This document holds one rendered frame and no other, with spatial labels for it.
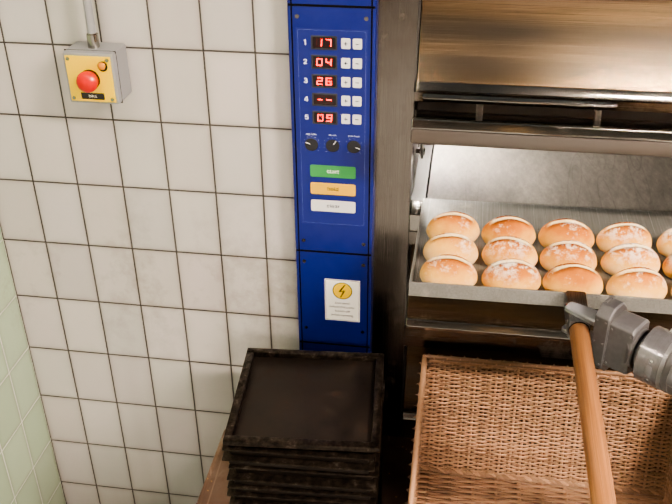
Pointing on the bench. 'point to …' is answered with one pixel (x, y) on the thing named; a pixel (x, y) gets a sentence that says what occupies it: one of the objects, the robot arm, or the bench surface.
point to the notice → (342, 300)
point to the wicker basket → (480, 483)
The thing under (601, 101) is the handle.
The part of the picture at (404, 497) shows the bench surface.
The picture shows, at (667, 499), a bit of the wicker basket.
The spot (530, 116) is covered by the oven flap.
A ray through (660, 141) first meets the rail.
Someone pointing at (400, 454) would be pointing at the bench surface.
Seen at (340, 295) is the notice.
